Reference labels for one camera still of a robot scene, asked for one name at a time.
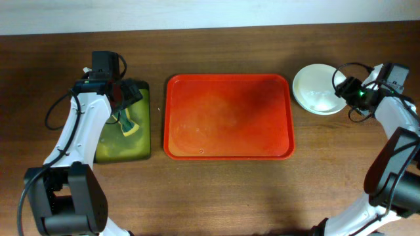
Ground white plate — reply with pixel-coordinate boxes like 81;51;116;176
292;64;336;94

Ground green and yellow sponge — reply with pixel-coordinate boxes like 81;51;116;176
112;108;140;137

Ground light green plate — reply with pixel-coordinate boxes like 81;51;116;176
293;89;347;115

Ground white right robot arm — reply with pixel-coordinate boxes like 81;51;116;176
309;62;419;236

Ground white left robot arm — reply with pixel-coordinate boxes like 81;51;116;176
17;51;142;235

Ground black tray with yellow liquid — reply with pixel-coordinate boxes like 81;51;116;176
94;81;151;164

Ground red plastic tray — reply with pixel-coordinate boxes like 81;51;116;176
163;73;296;161

